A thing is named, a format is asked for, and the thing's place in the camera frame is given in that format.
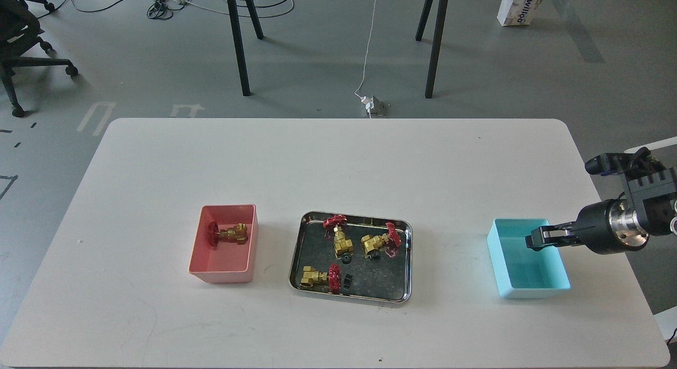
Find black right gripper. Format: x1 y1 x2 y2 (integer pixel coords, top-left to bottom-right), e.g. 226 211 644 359
525 199 649 254

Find shiny metal tray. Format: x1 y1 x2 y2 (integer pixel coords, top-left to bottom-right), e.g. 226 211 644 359
289 211 413 302

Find brass valve red handle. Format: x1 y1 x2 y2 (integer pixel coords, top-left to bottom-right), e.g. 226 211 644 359
206 222 249 248
361 222 402 259
323 215 353 257
300 263 342 294

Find pink plastic box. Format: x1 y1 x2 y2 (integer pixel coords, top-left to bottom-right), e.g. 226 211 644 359
188 204 258 284

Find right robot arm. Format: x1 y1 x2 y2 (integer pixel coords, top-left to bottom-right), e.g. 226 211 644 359
525 147 676 254

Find light blue plastic box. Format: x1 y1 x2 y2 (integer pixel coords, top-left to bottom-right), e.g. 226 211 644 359
487 219 571 299

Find black gear under valve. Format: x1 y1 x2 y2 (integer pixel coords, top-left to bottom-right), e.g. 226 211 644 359
367 250 381 261

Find black gear lower tray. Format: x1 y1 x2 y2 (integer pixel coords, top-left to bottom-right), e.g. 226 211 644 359
342 273 354 289

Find white cardboard box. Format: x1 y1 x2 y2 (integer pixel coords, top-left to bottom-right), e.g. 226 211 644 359
497 0 544 26

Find white chair base leg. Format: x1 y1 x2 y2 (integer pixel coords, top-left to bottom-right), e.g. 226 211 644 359
624 137 677 154

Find right black table leg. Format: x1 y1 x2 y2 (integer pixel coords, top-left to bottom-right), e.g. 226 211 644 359
425 0 449 99

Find black table leg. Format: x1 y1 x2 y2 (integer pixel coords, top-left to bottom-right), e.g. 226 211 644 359
226 0 251 97
425 0 449 99

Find inner right black leg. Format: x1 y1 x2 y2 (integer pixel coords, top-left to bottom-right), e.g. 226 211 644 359
414 0 433 42

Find inner left black leg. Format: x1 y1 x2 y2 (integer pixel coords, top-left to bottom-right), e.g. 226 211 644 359
245 0 264 40

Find left black table leg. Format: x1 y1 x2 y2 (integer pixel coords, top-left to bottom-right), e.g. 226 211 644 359
226 0 251 97

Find black office chair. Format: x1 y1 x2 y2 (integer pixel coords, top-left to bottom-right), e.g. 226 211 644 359
1 0 78 117

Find brass valve top red handle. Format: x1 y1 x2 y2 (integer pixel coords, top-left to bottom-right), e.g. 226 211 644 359
323 215 353 257

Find white cable on floor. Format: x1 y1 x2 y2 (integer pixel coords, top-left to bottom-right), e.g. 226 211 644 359
354 0 380 101

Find brass valve bottom red handle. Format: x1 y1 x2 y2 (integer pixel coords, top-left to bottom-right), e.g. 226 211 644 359
300 263 342 294

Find tangled floor cables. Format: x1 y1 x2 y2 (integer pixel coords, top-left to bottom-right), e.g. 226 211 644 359
53 0 295 21

